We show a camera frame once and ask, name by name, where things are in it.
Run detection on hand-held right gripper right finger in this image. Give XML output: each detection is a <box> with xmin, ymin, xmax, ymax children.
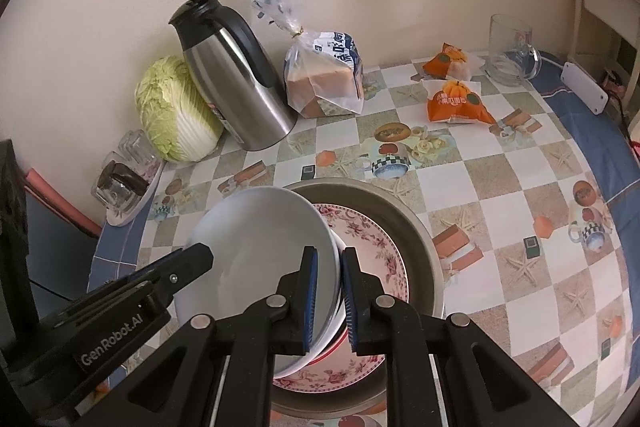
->
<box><xmin>340</xmin><ymin>247</ymin><xmax>576</xmax><ymax>427</ymax></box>

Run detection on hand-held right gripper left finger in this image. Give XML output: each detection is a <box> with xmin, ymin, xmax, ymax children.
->
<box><xmin>80</xmin><ymin>246</ymin><xmax>320</xmax><ymax>427</ymax></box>

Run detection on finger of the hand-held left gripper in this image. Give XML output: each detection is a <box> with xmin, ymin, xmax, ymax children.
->
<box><xmin>142</xmin><ymin>243</ymin><xmax>215</xmax><ymax>293</ymax></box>
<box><xmin>124</xmin><ymin>249</ymin><xmax>186</xmax><ymax>285</ymax></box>

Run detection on red-rimmed strawberry print bowl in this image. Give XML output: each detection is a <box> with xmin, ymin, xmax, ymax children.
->
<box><xmin>300</xmin><ymin>327</ymin><xmax>351</xmax><ymax>367</ymax></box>

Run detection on round floral plate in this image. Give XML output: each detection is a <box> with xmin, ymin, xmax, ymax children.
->
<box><xmin>272</xmin><ymin>203</ymin><xmax>408</xmax><ymax>394</ymax></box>

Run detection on white squarish bowl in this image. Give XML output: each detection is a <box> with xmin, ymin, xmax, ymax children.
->
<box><xmin>174</xmin><ymin>187</ymin><xmax>342</xmax><ymax>379</ymax></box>

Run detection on large stainless steel basin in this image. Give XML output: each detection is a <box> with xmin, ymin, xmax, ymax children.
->
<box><xmin>272</xmin><ymin>178</ymin><xmax>446</xmax><ymax>419</ymax></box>

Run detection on clear drinking glass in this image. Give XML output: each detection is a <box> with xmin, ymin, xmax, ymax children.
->
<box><xmin>117</xmin><ymin>129</ymin><xmax>157</xmax><ymax>175</ymax></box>
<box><xmin>91</xmin><ymin>179</ymin><xmax>136</xmax><ymax>209</ymax></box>

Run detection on brown tinted glass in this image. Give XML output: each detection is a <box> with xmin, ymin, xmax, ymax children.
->
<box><xmin>100</xmin><ymin>161</ymin><xmax>149</xmax><ymax>194</ymax></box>

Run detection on napa cabbage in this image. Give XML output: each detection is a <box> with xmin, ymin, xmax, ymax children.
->
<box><xmin>135</xmin><ymin>56</ymin><xmax>224</xmax><ymax>162</ymax></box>

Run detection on stainless steel thermos jug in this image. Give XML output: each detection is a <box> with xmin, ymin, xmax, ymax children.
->
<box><xmin>168</xmin><ymin>0</ymin><xmax>298</xmax><ymax>152</ymax></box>

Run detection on checkered plastic tablecloth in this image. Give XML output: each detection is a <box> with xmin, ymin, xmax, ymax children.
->
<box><xmin>135</xmin><ymin>52</ymin><xmax>628</xmax><ymax>427</ymax></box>

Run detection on bagged sliced bread loaf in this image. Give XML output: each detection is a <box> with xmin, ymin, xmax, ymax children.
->
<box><xmin>245</xmin><ymin>0</ymin><xmax>366</xmax><ymax>118</ymax></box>

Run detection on orange snack packet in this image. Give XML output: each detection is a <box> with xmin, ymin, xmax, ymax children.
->
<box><xmin>421</xmin><ymin>43</ymin><xmax>483</xmax><ymax>80</ymax></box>
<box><xmin>422</xmin><ymin>79</ymin><xmax>497</xmax><ymax>125</ymax></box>

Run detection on clear glass mug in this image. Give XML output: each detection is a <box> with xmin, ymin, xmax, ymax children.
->
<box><xmin>487</xmin><ymin>13</ymin><xmax>543</xmax><ymax>86</ymax></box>

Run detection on white power strip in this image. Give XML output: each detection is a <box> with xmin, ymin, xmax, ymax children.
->
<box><xmin>560</xmin><ymin>61</ymin><xmax>608</xmax><ymax>115</ymax></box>

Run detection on white chair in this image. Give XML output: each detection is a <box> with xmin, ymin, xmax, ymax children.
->
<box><xmin>570</xmin><ymin>0</ymin><xmax>640</xmax><ymax>108</ymax></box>

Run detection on black cable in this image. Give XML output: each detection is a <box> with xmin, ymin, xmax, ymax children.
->
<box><xmin>30</xmin><ymin>279</ymin><xmax>68</xmax><ymax>303</ymax></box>

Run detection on red and black cables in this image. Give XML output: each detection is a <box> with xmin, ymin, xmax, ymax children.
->
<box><xmin>602</xmin><ymin>67</ymin><xmax>632</xmax><ymax>100</ymax></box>

